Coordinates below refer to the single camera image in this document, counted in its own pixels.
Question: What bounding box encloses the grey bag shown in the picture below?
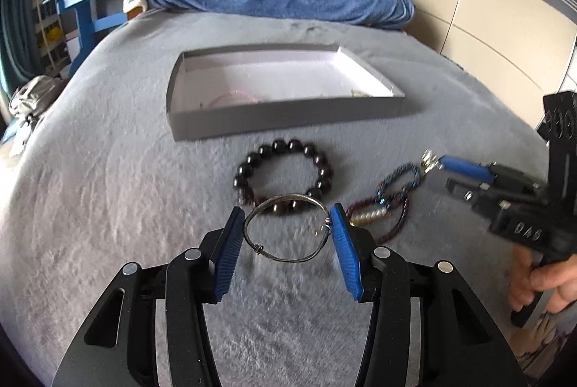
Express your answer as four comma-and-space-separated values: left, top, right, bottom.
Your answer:
8, 75, 69, 132

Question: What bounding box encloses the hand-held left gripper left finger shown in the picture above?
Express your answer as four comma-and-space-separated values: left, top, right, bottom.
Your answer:
50, 207, 246, 387

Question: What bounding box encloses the beige wardrobe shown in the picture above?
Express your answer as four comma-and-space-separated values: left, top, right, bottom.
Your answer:
391, 0, 577, 133

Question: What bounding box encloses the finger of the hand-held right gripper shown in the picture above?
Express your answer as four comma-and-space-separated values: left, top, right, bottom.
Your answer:
436, 155, 499, 186
445, 177, 506, 213

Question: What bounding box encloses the silver wire bangle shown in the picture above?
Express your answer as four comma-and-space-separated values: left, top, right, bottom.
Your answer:
243, 193, 334, 264

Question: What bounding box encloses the pink string bracelet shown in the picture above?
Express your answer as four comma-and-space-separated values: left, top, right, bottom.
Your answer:
211, 91, 261, 107

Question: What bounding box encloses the blue wooden desk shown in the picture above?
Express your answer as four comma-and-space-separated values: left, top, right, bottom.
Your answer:
43, 0, 168, 76

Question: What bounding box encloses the dark round bead bracelet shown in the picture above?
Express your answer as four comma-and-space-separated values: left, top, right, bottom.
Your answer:
234, 138, 334, 217

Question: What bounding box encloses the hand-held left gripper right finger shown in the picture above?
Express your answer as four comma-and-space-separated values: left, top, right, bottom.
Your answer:
329, 202, 528, 387

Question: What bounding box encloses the grey fleece blanket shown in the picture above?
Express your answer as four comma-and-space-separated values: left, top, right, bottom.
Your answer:
0, 6, 562, 387

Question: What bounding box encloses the white shelf rack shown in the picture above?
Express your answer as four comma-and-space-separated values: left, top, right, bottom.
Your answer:
31, 0, 69, 73

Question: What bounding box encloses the person's right hand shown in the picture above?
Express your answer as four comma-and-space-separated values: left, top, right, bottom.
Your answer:
507, 252, 577, 316

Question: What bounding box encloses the blue iridescent chain bracelet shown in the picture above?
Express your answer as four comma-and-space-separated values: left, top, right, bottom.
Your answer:
376, 150, 445, 208

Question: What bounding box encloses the grey shallow cardboard box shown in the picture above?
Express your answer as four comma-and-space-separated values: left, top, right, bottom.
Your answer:
166, 45, 405, 142

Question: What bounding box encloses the garnet and pearl bead bracelet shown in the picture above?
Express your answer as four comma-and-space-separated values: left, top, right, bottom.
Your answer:
345, 193, 411, 246

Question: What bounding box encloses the dark teal curtain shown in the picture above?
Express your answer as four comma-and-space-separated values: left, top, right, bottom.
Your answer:
0, 0, 42, 97

